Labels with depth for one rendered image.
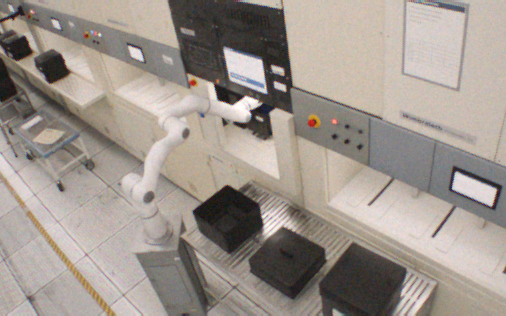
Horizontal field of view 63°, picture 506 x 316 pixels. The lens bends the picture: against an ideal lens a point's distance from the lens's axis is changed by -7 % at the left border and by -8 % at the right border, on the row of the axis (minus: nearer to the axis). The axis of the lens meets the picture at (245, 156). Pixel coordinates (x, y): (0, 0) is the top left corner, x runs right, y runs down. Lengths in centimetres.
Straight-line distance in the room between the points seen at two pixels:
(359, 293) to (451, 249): 59
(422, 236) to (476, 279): 35
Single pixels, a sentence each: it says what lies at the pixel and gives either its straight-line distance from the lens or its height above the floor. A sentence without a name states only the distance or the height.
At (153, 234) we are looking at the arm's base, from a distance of 262.
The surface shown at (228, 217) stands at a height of 77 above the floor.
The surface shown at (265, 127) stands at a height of 102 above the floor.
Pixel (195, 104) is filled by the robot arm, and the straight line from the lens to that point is 241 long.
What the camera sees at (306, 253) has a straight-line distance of 226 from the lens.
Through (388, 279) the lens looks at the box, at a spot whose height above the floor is 101.
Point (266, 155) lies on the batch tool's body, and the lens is 283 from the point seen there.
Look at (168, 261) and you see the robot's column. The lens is 268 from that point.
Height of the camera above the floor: 265
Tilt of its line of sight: 39 degrees down
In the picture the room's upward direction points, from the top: 12 degrees counter-clockwise
